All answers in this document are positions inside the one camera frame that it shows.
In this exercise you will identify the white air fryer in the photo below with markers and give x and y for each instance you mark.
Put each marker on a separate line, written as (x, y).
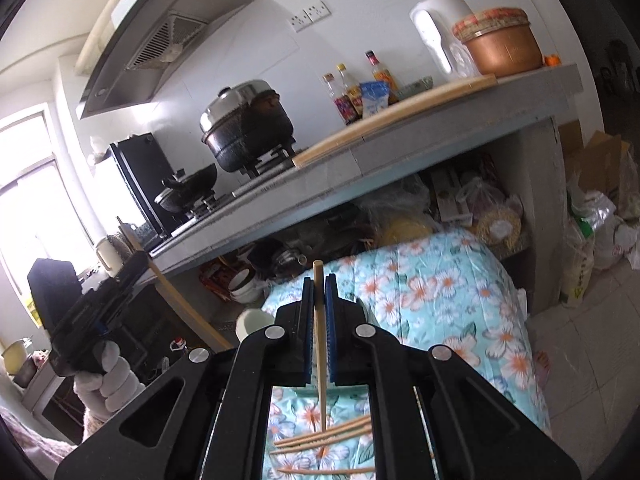
(435, 25)

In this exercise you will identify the cream enamel pot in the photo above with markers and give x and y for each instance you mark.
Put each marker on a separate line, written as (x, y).
(12, 357)

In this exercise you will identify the black stock pot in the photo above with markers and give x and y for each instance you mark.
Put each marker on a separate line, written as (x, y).
(250, 140)

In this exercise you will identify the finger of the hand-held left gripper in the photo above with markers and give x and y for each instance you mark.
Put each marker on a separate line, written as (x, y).
(125, 292)
(132, 266)

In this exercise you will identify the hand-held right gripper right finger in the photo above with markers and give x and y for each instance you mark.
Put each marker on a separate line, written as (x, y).
(334, 350)

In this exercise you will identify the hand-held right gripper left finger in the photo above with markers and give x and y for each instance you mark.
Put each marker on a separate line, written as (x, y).
(308, 350)

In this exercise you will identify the small orange object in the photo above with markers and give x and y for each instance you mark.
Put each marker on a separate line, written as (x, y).
(551, 61)

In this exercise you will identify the person's left forearm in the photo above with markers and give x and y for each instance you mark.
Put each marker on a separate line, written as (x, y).
(40, 435)

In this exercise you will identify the black wok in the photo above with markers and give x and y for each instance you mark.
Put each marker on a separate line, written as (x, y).
(192, 187)

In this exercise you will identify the cardboard box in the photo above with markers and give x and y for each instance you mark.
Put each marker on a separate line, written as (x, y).
(595, 155)

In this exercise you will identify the red printed packet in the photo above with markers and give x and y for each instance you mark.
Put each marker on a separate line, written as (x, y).
(215, 277)

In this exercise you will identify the woven straw pot mat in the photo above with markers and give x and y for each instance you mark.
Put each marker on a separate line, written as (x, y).
(490, 22)

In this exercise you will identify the wooden cutting board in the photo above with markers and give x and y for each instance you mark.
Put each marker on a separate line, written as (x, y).
(400, 110)

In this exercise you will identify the red cap sauce bottle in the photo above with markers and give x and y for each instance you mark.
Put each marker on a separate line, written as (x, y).
(382, 75)

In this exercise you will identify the grey concrete kitchen counter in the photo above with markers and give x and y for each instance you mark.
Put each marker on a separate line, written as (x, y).
(400, 145)

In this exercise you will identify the gas stove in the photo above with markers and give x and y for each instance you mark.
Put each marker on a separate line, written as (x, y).
(250, 185)

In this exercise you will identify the stack of white bowls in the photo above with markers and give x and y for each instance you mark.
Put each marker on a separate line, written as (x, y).
(245, 287)

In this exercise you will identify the white rice sack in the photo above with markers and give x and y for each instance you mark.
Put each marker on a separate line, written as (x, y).
(580, 255)

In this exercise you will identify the copper coloured pot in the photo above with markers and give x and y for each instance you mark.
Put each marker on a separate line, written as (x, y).
(505, 52)

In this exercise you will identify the white wall socket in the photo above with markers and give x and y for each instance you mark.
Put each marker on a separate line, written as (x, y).
(298, 21)
(319, 11)

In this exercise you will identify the clear glass cup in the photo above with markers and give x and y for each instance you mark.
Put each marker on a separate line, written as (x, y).
(462, 62)

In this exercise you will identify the person's left hand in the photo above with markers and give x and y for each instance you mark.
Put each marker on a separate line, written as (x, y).
(107, 385)

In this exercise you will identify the cream jug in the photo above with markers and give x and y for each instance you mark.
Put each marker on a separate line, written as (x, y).
(107, 255)

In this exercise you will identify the black glossy panel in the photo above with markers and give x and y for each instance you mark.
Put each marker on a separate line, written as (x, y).
(140, 175)

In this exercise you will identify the crumpled white bag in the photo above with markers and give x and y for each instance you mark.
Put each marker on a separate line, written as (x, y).
(98, 152)

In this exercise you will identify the dark sauce bottle red label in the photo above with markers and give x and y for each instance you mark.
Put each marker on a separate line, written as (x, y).
(342, 105)

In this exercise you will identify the blue seasoning packet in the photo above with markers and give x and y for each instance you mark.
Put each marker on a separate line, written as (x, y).
(375, 100)

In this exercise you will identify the window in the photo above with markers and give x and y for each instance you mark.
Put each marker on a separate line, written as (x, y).
(35, 200)

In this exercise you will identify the clear bag of corn kernels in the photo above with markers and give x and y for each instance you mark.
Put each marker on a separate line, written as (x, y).
(497, 227)

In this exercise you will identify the yellow plates in plastic bag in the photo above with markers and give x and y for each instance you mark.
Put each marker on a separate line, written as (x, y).
(405, 230)

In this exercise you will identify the steel pot lid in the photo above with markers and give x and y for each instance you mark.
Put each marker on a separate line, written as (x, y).
(232, 107)

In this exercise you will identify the steel range hood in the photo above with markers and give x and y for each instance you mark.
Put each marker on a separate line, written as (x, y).
(165, 35)

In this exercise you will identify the floral turquoise blanket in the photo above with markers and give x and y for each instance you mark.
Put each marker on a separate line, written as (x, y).
(425, 300)

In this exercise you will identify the white exhaust duct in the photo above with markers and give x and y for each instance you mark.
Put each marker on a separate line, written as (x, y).
(100, 25)

